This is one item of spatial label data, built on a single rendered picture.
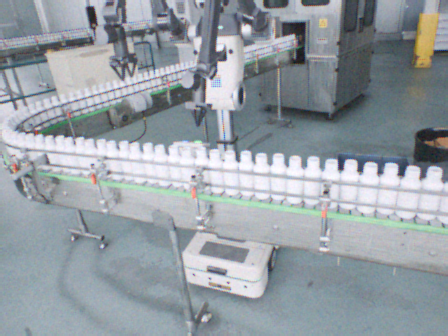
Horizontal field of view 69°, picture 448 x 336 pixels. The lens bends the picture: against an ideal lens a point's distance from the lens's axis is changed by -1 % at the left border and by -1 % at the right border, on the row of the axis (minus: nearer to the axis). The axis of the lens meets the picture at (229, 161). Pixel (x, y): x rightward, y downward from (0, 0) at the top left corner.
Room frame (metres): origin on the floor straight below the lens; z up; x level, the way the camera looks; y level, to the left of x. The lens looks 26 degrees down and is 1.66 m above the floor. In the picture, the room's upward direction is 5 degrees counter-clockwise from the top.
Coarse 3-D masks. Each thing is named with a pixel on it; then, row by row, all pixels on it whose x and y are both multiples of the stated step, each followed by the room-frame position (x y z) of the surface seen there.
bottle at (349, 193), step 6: (348, 162) 0.94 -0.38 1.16; (354, 162) 0.93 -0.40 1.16; (348, 168) 0.91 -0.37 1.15; (354, 168) 0.91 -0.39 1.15; (342, 174) 0.92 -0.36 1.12; (348, 174) 0.91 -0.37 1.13; (354, 174) 0.90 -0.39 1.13; (342, 180) 0.91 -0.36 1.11; (348, 180) 0.90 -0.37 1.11; (354, 180) 0.89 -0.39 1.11; (342, 186) 0.91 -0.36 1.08; (348, 186) 0.90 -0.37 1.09; (342, 192) 0.91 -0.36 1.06; (348, 192) 0.90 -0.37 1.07; (354, 192) 0.90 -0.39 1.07; (342, 198) 0.91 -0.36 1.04; (348, 198) 0.90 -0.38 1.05; (354, 198) 0.90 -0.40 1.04; (342, 204) 0.90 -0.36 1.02
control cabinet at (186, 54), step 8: (176, 0) 7.23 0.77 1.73; (184, 0) 7.09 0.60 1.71; (192, 0) 7.12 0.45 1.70; (176, 8) 7.24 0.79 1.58; (184, 8) 7.09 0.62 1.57; (192, 8) 7.11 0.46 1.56; (200, 8) 7.29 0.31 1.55; (176, 16) 7.26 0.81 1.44; (184, 16) 7.12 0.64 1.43; (192, 16) 7.09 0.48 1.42; (200, 16) 7.26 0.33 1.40; (184, 48) 7.20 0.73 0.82; (192, 48) 7.05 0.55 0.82; (184, 56) 7.22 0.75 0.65; (192, 56) 7.07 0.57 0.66; (184, 64) 7.22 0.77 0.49
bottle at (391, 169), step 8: (392, 168) 0.86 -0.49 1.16; (384, 176) 0.87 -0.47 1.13; (392, 176) 0.86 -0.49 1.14; (384, 184) 0.86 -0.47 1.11; (392, 184) 0.85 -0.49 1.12; (384, 192) 0.86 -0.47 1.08; (392, 192) 0.85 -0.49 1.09; (384, 200) 0.85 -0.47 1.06; (392, 200) 0.85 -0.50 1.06; (376, 208) 0.88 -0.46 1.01
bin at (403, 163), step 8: (336, 160) 1.36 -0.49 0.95; (344, 160) 1.42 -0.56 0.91; (360, 160) 1.39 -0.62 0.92; (368, 160) 1.38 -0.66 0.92; (376, 160) 1.36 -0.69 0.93; (384, 160) 1.35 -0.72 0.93; (392, 160) 1.34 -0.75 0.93; (400, 160) 1.33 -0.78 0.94; (408, 160) 1.30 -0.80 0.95; (344, 168) 1.42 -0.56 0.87; (360, 168) 1.39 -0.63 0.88; (384, 168) 1.35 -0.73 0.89; (400, 168) 1.32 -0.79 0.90
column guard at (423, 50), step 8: (424, 16) 7.32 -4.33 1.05; (432, 16) 7.27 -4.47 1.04; (424, 24) 7.31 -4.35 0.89; (432, 24) 7.26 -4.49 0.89; (424, 32) 7.30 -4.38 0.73; (432, 32) 7.25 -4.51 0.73; (416, 40) 7.48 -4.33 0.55; (424, 40) 7.29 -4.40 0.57; (432, 40) 7.24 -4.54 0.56; (416, 48) 7.36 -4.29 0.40; (424, 48) 7.28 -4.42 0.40; (432, 48) 7.23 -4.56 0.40; (416, 56) 7.34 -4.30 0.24; (424, 56) 7.28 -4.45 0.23; (432, 56) 7.25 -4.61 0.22; (416, 64) 7.33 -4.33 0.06; (424, 64) 7.26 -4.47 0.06
